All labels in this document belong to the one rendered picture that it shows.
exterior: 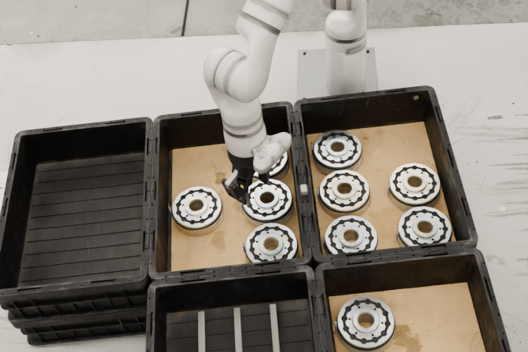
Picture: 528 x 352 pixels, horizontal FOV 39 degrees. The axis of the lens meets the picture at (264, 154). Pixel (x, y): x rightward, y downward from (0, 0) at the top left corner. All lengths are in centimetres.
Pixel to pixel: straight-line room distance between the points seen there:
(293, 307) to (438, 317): 27
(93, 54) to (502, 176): 113
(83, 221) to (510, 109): 104
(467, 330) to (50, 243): 84
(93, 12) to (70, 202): 186
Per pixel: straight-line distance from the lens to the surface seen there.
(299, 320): 141
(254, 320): 142
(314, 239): 137
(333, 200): 151
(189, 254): 150
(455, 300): 144
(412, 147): 163
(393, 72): 196
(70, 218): 162
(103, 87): 203
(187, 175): 161
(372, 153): 161
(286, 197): 151
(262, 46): 116
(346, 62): 168
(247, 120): 123
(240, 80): 115
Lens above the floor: 210
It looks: 51 degrees down
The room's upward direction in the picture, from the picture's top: 8 degrees counter-clockwise
